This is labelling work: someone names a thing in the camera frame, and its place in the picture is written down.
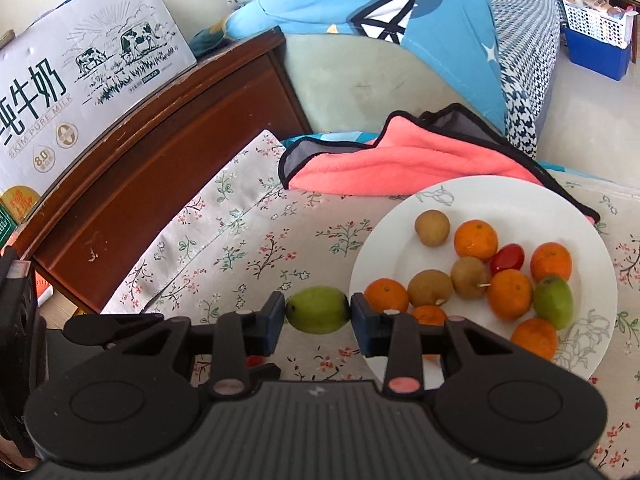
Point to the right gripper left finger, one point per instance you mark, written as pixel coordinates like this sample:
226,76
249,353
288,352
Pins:
240,334

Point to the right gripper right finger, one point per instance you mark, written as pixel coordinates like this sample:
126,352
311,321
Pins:
394,335

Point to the green fruit large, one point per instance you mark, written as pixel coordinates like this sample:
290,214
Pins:
317,310

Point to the orange tangerine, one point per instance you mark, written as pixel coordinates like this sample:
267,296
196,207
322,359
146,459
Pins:
510,295
429,315
538,336
476,238
550,259

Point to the small brown kiwi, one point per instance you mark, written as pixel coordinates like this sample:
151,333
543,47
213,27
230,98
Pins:
470,278

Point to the floral tablecloth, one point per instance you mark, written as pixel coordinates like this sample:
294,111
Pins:
244,235

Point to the brown wooden cabinet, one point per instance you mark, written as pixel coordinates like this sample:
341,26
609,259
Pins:
96,223

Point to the brown kiwi fruit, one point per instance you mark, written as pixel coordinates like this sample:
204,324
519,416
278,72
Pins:
432,227

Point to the yellow box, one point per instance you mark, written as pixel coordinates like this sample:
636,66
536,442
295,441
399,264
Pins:
16,205

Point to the red tomato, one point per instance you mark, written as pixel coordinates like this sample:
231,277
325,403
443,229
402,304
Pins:
510,257

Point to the green apple fruit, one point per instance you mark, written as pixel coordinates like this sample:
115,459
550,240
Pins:
553,301

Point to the white ceramic plate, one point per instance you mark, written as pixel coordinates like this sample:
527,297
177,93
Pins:
521,213

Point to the pink grey towel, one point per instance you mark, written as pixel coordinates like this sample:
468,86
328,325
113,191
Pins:
410,154

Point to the pale green cushion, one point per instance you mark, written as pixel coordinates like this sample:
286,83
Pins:
352,83

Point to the white milk carton box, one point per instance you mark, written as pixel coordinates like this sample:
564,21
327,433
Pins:
73,75

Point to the blue cartoon pillow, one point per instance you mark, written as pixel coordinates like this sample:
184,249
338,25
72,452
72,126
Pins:
455,38

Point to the houndstooth sofa cover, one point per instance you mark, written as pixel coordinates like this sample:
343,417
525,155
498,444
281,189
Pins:
529,37

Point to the blue plastic storage box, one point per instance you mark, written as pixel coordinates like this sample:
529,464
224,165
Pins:
602,58

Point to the white plastic basket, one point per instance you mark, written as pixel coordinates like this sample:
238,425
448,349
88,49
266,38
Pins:
600,20

